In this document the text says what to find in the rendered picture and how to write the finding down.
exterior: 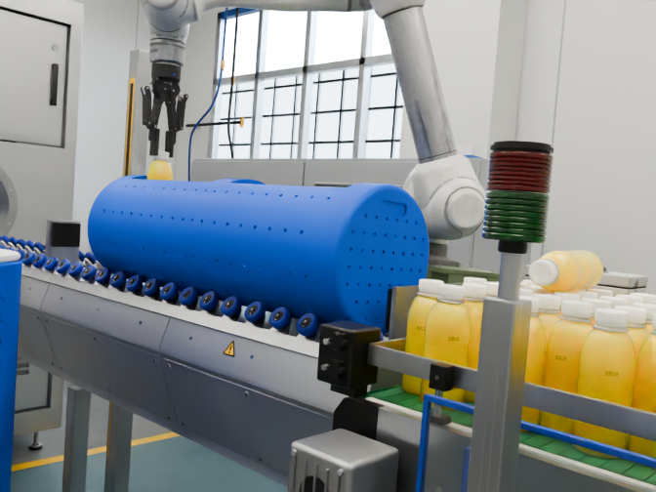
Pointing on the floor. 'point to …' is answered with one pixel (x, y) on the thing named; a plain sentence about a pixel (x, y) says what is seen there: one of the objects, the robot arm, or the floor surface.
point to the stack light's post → (499, 394)
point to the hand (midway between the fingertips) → (162, 143)
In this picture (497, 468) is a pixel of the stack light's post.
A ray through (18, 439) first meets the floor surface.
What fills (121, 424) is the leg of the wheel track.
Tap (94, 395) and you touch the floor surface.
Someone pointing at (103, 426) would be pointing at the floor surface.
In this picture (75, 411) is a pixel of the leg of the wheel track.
